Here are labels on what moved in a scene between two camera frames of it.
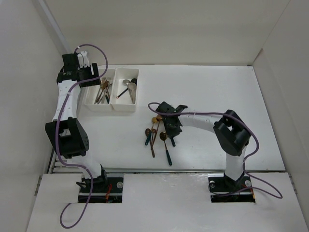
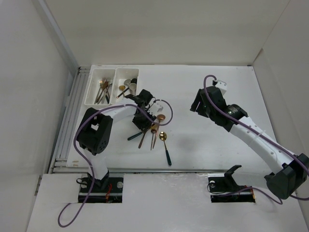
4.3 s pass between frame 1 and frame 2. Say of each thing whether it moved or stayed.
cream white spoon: stayed
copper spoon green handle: moved
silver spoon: stayed
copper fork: stayed
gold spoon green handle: stayed
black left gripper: moved
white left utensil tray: stayed
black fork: stayed
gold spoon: moved
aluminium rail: stayed
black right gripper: moved
